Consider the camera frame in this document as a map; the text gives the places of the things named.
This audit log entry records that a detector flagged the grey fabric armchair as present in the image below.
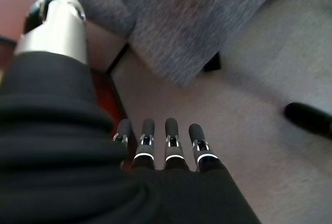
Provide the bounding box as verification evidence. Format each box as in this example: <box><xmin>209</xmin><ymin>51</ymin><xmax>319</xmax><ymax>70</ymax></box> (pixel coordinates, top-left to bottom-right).
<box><xmin>30</xmin><ymin>0</ymin><xmax>301</xmax><ymax>87</ymax></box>

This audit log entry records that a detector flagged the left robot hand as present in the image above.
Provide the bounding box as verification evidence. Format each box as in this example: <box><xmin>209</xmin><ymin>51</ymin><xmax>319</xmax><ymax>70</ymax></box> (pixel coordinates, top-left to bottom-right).
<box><xmin>0</xmin><ymin>0</ymin><xmax>262</xmax><ymax>224</ymax></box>

